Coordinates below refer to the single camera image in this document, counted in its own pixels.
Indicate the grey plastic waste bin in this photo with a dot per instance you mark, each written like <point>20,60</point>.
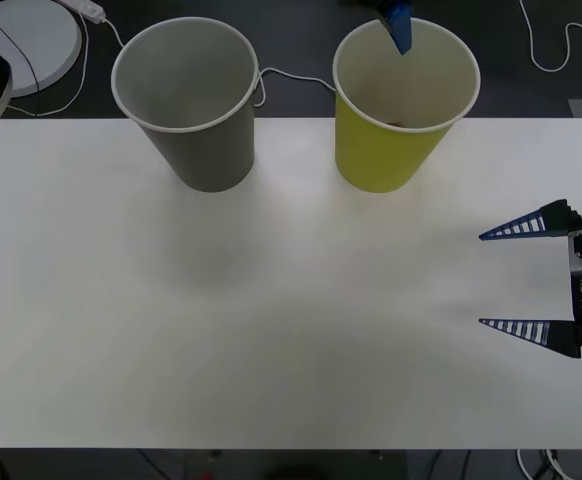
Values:
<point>206,155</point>

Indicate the yellow-green plastic waste bin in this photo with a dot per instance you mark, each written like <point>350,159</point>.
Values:
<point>381,160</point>

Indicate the white round stand base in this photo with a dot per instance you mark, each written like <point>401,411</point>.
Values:
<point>46,40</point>

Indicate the blue pointed tool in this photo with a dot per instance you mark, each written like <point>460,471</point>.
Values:
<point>400,27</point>

